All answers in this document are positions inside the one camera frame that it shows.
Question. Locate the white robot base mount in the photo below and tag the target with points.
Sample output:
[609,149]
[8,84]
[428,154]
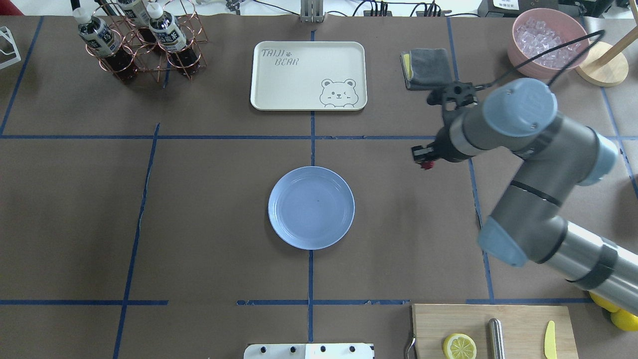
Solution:
[310,351]

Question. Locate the wooden cutting board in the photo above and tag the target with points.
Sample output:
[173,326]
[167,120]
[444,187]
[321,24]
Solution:
[523,329]

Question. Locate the copper wire bottle rack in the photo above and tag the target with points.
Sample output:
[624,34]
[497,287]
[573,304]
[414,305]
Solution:
[150,58]

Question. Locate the half lemon slice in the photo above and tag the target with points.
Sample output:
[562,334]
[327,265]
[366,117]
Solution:
[459,346]

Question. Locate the cream bear tray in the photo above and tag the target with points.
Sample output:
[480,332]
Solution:
[308,76]

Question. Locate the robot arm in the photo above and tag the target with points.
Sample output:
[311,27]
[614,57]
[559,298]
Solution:
[557,154]

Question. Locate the steel knife handle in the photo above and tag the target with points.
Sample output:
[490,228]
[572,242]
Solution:
[495,329]

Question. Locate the white wire cup rack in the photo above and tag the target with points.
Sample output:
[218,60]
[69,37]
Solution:
[9,52]

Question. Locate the yellow lemon small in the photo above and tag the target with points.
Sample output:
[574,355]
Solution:
[624,320]

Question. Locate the tea bottle middle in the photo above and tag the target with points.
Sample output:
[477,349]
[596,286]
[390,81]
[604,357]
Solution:
[137,14]

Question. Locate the blue plastic plate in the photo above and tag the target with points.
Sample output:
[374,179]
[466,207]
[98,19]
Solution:
[311,208]

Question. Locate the yellow lemon large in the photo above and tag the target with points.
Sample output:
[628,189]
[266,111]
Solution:
[603,303]

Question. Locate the wooden paper towel stand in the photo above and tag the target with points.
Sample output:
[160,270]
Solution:
[605,65]

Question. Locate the pink bowl with ice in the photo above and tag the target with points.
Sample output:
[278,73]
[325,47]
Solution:
[543,41]

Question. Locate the tea bottle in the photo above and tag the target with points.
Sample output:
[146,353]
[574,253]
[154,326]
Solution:
[166,29]
[104,44]
[137,14]

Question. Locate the tea bottle front left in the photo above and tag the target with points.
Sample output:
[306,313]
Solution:
[104,44]

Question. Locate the yellow plastic knife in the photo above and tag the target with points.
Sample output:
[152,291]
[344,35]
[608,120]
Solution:
[550,348]

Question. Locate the tea bottle right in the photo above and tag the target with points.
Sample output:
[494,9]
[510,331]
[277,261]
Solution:
[166,29]

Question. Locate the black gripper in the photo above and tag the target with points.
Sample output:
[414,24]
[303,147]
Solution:
[447,148]

